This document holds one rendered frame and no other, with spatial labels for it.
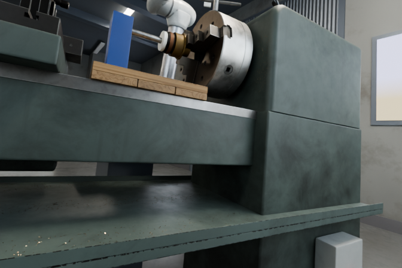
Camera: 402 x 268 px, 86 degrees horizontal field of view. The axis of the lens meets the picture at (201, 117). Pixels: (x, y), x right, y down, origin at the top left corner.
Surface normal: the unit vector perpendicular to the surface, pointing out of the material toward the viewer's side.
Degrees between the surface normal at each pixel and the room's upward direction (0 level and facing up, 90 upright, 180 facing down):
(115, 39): 90
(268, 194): 90
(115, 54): 90
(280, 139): 90
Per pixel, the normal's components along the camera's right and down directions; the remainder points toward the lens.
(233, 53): 0.46, 0.19
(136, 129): 0.50, -0.04
